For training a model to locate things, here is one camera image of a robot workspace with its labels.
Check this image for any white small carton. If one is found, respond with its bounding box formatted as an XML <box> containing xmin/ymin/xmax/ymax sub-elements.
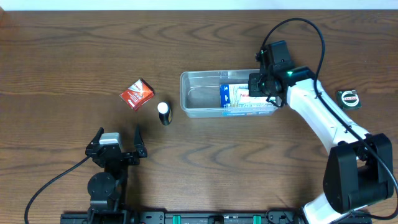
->
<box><xmin>231</xmin><ymin>88</ymin><xmax>272</xmax><ymax>108</ymax></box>

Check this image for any blue fever patch box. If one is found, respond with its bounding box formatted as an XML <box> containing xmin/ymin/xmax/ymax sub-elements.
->
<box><xmin>220</xmin><ymin>84</ymin><xmax>275</xmax><ymax>108</ymax></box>

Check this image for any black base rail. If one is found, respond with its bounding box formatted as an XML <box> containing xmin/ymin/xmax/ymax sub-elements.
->
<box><xmin>60</xmin><ymin>210</ymin><xmax>306</xmax><ymax>224</ymax></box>

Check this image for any red packet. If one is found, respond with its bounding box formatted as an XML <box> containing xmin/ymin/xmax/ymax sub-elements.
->
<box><xmin>119</xmin><ymin>78</ymin><xmax>155</xmax><ymax>111</ymax></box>

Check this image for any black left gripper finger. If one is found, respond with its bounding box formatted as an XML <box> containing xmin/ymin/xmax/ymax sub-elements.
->
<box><xmin>92</xmin><ymin>127</ymin><xmax>104</xmax><ymax>144</ymax></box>
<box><xmin>134</xmin><ymin>125</ymin><xmax>145</xmax><ymax>152</ymax></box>

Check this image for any green round sachet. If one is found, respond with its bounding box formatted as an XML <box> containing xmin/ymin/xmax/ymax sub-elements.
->
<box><xmin>336</xmin><ymin>90</ymin><xmax>361</xmax><ymax>110</ymax></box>

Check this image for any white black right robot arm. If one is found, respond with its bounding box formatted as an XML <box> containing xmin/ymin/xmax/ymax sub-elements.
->
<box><xmin>248</xmin><ymin>67</ymin><xmax>397</xmax><ymax>223</ymax></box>

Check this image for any clear plastic container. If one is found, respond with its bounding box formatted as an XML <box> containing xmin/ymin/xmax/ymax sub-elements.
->
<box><xmin>180</xmin><ymin>69</ymin><xmax>280</xmax><ymax>118</ymax></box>

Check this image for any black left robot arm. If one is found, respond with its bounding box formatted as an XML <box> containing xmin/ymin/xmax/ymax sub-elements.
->
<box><xmin>85</xmin><ymin>126</ymin><xmax>147</xmax><ymax>213</ymax></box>

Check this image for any black bottle white cap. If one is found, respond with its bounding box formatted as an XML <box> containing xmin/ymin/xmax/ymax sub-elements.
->
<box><xmin>157</xmin><ymin>101</ymin><xmax>172</xmax><ymax>126</ymax></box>

